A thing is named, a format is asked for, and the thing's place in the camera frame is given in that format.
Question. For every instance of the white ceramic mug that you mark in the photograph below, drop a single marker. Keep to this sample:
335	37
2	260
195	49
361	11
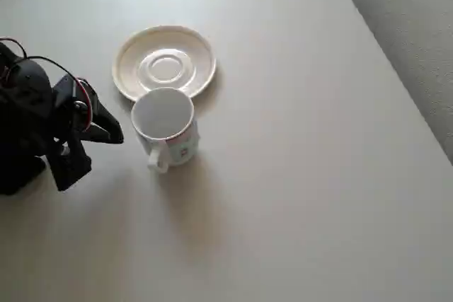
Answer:
163	114

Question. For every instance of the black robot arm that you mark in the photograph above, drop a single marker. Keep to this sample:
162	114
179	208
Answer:
21	114

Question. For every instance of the cream white saucer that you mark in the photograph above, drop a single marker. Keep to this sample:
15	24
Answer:
164	68

